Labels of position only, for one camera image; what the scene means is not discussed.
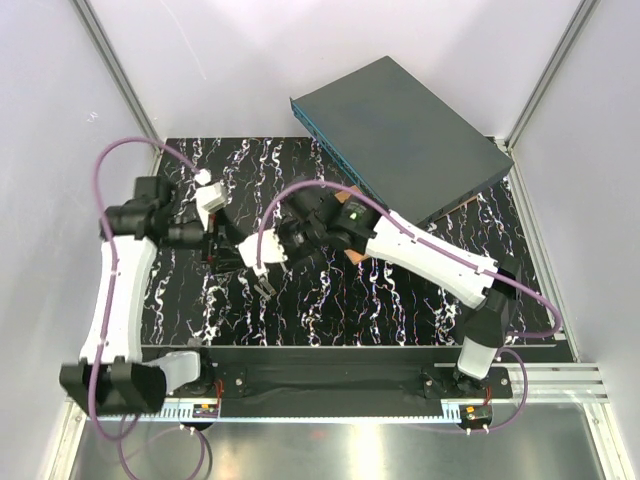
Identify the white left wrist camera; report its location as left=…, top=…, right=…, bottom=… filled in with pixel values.
left=194, top=169, right=228, bottom=230

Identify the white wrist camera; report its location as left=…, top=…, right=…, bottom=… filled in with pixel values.
left=194, top=169, right=228, bottom=230
left=237, top=229, right=288, bottom=277

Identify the brown wooden board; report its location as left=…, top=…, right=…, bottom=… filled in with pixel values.
left=334, top=185, right=477, bottom=265

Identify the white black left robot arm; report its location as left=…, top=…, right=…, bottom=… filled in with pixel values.
left=59, top=169, right=228, bottom=417

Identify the clear network plug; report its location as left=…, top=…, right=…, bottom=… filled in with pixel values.
left=255, top=279, right=277, bottom=299

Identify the dark grey network switch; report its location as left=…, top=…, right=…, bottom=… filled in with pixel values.
left=290, top=56, right=513, bottom=227

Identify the black marble pattern mat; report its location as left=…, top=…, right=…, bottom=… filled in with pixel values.
left=102, top=137, right=574, bottom=349

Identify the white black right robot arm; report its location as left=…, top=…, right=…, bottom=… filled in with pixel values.
left=276, top=180, right=520, bottom=397

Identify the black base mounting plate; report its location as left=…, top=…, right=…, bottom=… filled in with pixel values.
left=157, top=344, right=514, bottom=419

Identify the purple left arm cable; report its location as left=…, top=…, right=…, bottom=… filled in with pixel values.
left=87, top=137, right=209, bottom=479

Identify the aluminium rail frame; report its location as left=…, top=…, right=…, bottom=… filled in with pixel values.
left=59, top=360, right=602, bottom=415

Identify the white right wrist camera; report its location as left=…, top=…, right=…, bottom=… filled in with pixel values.
left=237, top=229, right=288, bottom=277

